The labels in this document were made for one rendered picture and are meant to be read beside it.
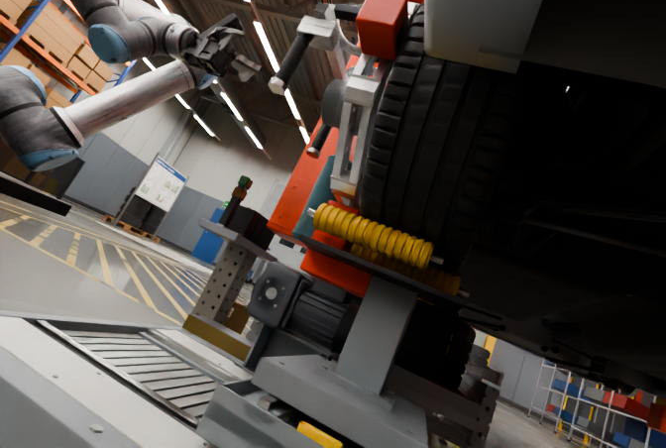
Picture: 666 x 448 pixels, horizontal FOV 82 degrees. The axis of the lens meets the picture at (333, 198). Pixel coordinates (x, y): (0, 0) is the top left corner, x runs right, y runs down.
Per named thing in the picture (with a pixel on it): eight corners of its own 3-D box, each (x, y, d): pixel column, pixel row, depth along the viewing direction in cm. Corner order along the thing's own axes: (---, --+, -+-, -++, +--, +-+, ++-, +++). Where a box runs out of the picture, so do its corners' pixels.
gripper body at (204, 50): (225, 79, 100) (189, 69, 104) (241, 53, 102) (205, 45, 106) (211, 58, 93) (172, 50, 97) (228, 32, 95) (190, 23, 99)
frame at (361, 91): (342, 165, 69) (443, -54, 83) (309, 155, 71) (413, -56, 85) (374, 242, 118) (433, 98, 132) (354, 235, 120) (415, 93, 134)
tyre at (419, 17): (587, -78, 77) (504, 132, 134) (468, -88, 84) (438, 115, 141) (499, 189, 51) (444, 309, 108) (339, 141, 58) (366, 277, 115)
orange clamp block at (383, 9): (396, 61, 74) (393, 26, 66) (359, 54, 77) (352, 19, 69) (409, 34, 76) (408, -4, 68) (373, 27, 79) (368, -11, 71)
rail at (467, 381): (487, 448, 115) (508, 375, 121) (468, 438, 117) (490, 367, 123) (441, 383, 341) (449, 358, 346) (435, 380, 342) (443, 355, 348)
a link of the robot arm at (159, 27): (130, 54, 106) (160, 48, 114) (165, 62, 102) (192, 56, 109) (124, 16, 101) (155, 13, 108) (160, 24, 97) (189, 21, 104)
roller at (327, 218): (438, 274, 71) (449, 245, 72) (298, 219, 80) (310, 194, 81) (437, 279, 76) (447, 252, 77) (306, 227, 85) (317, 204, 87)
